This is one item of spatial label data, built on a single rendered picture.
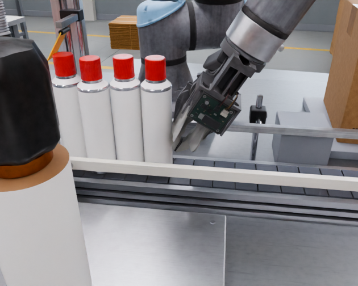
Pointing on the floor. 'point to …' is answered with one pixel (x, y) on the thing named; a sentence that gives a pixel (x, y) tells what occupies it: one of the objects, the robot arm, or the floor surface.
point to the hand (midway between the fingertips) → (179, 143)
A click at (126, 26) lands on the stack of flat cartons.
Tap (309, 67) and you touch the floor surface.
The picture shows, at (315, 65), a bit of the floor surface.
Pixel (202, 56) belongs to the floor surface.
